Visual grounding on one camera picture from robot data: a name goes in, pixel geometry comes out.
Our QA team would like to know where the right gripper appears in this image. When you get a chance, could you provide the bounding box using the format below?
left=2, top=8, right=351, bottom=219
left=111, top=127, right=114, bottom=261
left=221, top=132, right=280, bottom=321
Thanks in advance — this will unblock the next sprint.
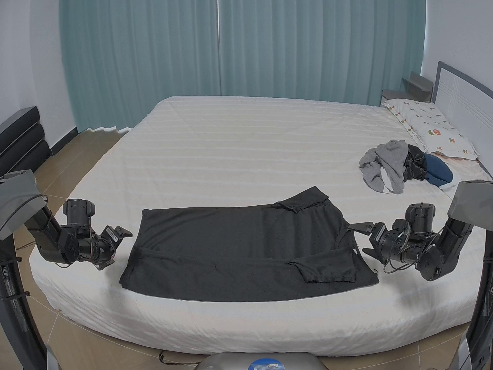
left=348, top=221, right=403, bottom=264

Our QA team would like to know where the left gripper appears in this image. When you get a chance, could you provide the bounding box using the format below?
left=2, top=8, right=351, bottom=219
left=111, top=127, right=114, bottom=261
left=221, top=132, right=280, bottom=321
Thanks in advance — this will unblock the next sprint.
left=90, top=226, right=134, bottom=272

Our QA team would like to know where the black T-shirt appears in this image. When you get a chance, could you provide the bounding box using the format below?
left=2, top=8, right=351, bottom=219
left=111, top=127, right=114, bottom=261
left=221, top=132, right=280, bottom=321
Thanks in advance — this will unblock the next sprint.
left=119, top=186, right=380, bottom=303

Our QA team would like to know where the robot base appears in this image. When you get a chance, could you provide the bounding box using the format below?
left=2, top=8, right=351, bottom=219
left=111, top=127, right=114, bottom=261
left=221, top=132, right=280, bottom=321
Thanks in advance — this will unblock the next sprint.
left=193, top=351, right=328, bottom=370

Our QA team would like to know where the pile of clothes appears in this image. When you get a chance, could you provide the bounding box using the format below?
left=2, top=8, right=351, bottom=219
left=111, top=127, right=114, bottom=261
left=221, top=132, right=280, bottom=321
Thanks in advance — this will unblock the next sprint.
left=359, top=139, right=461, bottom=195

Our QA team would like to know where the bed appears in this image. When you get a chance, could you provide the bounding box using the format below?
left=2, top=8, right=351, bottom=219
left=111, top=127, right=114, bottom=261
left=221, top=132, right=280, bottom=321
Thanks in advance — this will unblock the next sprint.
left=29, top=61, right=493, bottom=357

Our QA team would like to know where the white printed pillow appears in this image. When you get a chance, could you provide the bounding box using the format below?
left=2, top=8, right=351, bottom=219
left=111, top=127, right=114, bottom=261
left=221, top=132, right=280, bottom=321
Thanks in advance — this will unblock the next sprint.
left=382, top=99, right=479, bottom=162

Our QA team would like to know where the black chest of drawers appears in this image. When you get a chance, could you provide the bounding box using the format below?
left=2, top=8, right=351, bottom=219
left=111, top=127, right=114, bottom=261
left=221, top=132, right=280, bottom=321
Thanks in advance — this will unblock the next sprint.
left=0, top=106, right=51, bottom=178

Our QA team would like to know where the grey bedside table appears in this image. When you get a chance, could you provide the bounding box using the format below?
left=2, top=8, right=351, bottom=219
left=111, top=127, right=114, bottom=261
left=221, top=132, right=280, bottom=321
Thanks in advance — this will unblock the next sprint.
left=381, top=72, right=434, bottom=103

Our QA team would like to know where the blue-green curtain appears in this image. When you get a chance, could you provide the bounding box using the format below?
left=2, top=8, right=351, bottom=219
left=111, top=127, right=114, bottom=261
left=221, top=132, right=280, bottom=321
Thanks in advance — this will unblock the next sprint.
left=59, top=0, right=222, bottom=132
left=217, top=0, right=426, bottom=105

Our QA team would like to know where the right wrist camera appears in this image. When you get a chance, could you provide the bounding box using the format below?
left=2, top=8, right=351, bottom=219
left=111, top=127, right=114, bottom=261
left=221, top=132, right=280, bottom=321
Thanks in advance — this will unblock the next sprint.
left=391, top=219, right=412, bottom=242

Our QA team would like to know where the black cable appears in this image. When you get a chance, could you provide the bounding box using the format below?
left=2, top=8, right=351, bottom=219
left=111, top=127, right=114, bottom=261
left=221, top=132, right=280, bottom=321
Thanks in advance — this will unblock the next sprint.
left=382, top=260, right=418, bottom=274
left=159, top=350, right=201, bottom=365
left=0, top=194, right=49, bottom=238

